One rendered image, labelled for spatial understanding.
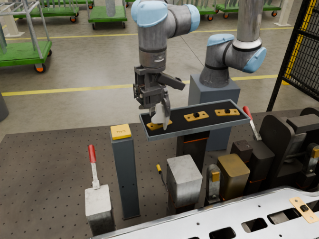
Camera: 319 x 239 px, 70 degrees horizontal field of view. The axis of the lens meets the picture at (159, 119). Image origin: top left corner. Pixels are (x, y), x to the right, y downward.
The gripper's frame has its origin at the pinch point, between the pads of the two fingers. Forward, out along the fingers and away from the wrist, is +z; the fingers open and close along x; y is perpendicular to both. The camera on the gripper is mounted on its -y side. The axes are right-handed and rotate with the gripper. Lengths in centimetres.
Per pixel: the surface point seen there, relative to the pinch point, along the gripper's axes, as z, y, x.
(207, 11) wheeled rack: 91, -465, -501
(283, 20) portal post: 104, -615, -354
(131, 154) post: 10.3, 11.1, 0.3
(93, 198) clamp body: 11.9, 27.5, 9.3
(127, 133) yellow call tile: 2.0, 11.4, -0.7
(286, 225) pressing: 18.0, -17.5, 41.5
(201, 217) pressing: 17.9, 1.9, 27.2
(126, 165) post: 15.1, 13.1, -0.3
